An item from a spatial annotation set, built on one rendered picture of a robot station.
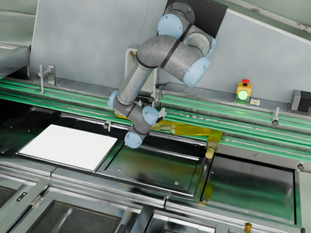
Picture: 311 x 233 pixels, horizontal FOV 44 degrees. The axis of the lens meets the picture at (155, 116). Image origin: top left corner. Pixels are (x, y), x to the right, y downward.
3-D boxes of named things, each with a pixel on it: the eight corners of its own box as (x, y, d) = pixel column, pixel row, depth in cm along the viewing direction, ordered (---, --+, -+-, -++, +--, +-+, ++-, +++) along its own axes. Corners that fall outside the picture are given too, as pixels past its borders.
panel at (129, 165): (50, 126, 222) (15, 157, 193) (50, 122, 221) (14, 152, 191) (205, 161, 202) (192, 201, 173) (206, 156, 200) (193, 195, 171)
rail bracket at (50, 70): (54, 81, 231) (33, 95, 212) (52, 54, 224) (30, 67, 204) (61, 82, 230) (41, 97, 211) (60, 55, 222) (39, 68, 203)
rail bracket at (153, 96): (153, 108, 208) (146, 119, 198) (155, 79, 200) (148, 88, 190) (158, 109, 208) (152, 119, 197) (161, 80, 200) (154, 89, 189)
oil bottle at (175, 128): (208, 130, 205) (167, 130, 203) (209, 120, 202) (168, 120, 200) (210, 136, 200) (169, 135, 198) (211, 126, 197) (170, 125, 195)
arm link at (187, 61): (191, 20, 178) (175, 41, 129) (219, 38, 179) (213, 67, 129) (177, 42, 183) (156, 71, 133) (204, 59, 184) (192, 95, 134)
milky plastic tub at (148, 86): (129, 82, 220) (124, 87, 213) (131, 43, 210) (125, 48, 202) (158, 87, 216) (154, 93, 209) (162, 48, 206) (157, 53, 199)
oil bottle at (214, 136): (212, 131, 205) (204, 151, 186) (213, 121, 202) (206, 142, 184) (222, 133, 203) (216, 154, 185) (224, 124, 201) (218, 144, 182)
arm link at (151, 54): (140, 33, 128) (101, 110, 166) (169, 52, 128) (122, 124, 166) (155, 15, 135) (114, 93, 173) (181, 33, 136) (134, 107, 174)
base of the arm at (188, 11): (168, -3, 186) (163, 2, 177) (198, 6, 184) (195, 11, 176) (161, 27, 194) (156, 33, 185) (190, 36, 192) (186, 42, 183)
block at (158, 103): (157, 100, 213) (153, 105, 207) (158, 84, 209) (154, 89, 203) (163, 101, 213) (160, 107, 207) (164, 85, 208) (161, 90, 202)
